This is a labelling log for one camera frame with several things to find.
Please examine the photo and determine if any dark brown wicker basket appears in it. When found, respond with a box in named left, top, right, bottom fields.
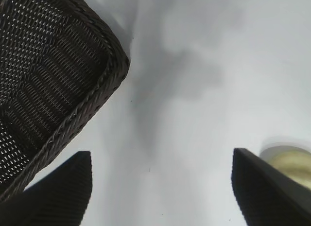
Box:
left=0, top=0, right=131, bottom=204

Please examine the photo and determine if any pale yellow egg yolk pastry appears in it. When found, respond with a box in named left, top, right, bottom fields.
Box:
left=259, top=144, right=311, bottom=188

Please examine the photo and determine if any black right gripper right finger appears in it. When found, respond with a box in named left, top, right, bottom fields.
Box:
left=232, top=148, right=311, bottom=226

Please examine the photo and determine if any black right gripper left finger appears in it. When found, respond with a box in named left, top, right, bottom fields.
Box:
left=0, top=150, right=93, bottom=226

